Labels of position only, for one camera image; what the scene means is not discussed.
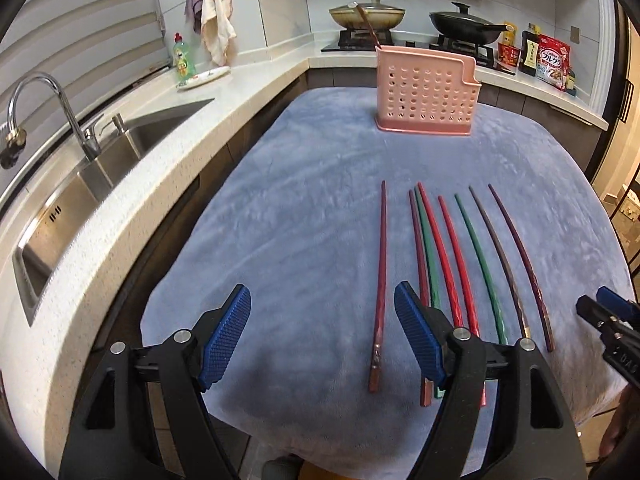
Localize green chopstick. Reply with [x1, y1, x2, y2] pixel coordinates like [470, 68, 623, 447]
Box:
[412, 186, 446, 401]
[454, 193, 509, 344]

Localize bright red chopstick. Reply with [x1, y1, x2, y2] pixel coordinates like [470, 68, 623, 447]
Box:
[437, 194, 488, 409]
[418, 182, 464, 327]

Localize maroon chopstick gold band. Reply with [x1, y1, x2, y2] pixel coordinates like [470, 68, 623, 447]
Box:
[408, 190, 433, 408]

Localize dark red chopstick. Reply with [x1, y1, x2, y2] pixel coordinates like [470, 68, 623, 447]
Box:
[348, 1, 382, 50]
[488, 184, 555, 353]
[368, 181, 387, 393]

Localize brown chopstick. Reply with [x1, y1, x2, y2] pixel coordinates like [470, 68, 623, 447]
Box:
[469, 186, 532, 338]

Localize stainless steel sink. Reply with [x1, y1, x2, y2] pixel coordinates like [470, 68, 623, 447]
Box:
[12, 102, 206, 324]

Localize soap dispenser pump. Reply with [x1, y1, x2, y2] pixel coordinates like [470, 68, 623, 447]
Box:
[108, 113, 142, 160]

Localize chrome faucet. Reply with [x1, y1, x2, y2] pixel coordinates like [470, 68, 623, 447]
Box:
[1, 72, 102, 169]

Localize pink perforated utensil holder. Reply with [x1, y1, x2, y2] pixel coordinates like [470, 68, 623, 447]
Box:
[375, 46, 482, 136]

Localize red cereal bag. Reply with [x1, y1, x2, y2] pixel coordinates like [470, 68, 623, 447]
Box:
[536, 35, 570, 91]

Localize dark soy sauce bottle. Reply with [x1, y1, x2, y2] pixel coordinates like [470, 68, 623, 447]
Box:
[518, 23, 540, 77]

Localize patterned plate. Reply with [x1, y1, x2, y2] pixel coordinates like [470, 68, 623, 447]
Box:
[176, 66, 231, 91]

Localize green dish soap bottle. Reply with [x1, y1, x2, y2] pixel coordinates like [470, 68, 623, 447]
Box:
[172, 32, 196, 81]

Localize yellow snack bag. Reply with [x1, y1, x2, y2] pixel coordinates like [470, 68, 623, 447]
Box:
[500, 22, 516, 47]

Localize black gas stove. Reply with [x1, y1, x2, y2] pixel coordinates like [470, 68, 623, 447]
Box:
[320, 29, 506, 72]

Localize white hanging towel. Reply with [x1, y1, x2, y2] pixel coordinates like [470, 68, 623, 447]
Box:
[201, 0, 236, 66]

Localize black wok with lid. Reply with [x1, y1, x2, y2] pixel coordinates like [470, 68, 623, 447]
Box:
[430, 2, 506, 46]

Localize beige pan with lid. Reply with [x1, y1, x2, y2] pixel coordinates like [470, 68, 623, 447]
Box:
[329, 0, 406, 30]

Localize white window blinds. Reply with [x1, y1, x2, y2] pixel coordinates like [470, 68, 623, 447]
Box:
[0, 0, 174, 181]

